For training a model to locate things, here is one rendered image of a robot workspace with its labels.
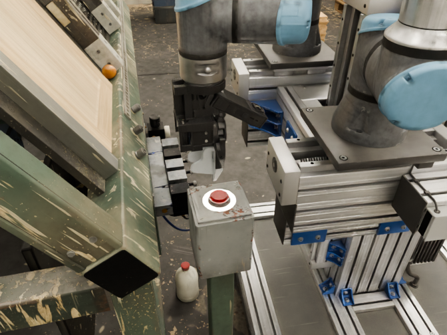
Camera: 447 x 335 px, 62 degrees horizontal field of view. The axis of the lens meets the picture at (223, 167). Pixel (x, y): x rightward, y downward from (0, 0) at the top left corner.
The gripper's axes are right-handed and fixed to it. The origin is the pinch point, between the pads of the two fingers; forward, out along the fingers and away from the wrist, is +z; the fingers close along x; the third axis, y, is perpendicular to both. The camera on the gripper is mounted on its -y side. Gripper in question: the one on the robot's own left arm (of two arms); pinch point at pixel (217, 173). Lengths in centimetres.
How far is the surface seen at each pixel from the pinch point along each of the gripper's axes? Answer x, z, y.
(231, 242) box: 6.0, 13.4, -1.4
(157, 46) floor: -372, 100, -11
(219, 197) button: 0.8, 5.4, -0.1
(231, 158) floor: -140, 100, -39
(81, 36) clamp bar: -81, -4, 30
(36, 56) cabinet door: -41, -12, 36
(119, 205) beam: -6.5, 9.7, 20.2
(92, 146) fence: -19.2, 2.2, 24.9
